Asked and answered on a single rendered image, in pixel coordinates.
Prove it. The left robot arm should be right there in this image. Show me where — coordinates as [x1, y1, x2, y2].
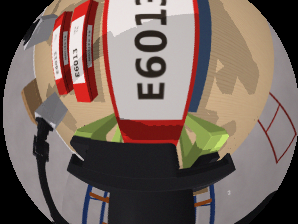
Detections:
[23, 19, 40, 46]

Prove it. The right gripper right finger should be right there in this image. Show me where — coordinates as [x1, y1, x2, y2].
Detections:
[179, 113, 229, 168]

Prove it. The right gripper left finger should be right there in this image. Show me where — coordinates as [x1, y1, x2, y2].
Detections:
[73, 113, 123, 142]

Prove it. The white box with red edges labelled e6013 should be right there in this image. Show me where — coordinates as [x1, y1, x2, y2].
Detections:
[52, 11, 74, 95]

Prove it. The white box with red trim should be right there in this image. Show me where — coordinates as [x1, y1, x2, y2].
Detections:
[69, 0, 98, 102]

